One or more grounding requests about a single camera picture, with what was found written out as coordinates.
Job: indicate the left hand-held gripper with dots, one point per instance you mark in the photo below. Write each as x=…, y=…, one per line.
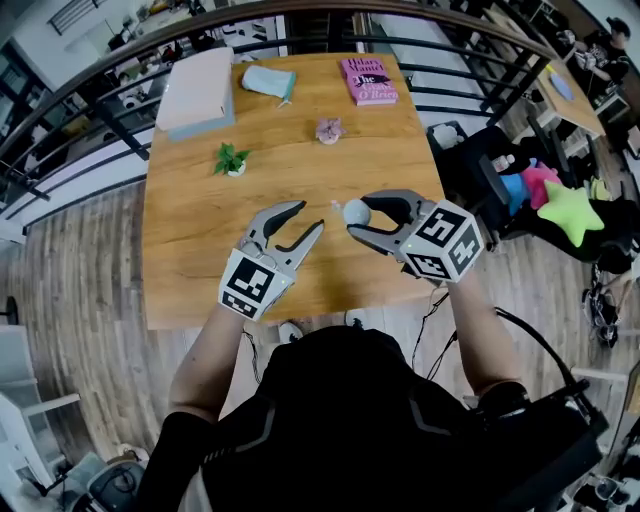
x=250, y=285

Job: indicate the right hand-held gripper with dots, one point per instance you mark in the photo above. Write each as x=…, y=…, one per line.
x=445, y=240

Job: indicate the grey round tape measure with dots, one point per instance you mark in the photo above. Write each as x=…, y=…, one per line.
x=357, y=212

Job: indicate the person's left forearm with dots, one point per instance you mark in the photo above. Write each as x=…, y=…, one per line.
x=205, y=360

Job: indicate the person's right forearm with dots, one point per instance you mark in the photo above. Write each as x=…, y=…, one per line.
x=480, y=335

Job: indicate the black office chair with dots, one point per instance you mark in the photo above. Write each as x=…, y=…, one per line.
x=475, y=190

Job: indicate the small green potted plant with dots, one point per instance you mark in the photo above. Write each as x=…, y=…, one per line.
x=231, y=160

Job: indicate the black waste bin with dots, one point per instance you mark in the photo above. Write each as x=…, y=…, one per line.
x=446, y=136

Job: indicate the person's white left shoe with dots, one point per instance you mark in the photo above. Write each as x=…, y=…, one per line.
x=290, y=332

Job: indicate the clear water bottle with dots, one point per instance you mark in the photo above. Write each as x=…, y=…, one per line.
x=503, y=163

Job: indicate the blue pillow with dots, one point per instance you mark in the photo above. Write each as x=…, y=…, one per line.
x=515, y=192

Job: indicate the pale blue flat box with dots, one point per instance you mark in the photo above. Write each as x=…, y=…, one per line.
x=205, y=129

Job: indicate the pink book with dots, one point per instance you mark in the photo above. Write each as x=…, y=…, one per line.
x=370, y=82

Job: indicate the pink star pillow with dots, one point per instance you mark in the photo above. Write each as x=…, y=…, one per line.
x=540, y=182

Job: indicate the pale blue fabric pouch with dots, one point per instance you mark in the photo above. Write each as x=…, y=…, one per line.
x=265, y=81

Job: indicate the beige and blue box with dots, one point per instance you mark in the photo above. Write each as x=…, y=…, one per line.
x=197, y=85

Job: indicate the green star pillow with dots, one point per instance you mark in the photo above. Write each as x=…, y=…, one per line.
x=572, y=212

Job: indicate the person's black shirt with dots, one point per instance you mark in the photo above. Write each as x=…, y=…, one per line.
x=340, y=415

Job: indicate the black railing with wooden handrail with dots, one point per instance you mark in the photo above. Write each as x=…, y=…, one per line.
x=125, y=132

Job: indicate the dark staircase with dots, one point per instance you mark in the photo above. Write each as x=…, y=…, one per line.
x=320, y=35

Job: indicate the yellow-green cloth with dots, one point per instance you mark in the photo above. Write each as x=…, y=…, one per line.
x=601, y=187

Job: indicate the blue plate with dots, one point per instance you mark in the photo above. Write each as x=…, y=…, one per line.
x=563, y=87

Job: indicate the light wooden side table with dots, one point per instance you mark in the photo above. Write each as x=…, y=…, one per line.
x=582, y=110

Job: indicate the black bag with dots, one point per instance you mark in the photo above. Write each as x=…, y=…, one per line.
x=602, y=312

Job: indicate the black bar stool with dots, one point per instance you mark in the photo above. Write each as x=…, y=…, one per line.
x=10, y=310

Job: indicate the white shelf unit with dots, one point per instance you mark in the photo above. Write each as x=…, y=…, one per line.
x=15, y=360

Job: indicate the black metal railing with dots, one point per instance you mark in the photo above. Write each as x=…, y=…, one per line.
x=75, y=15

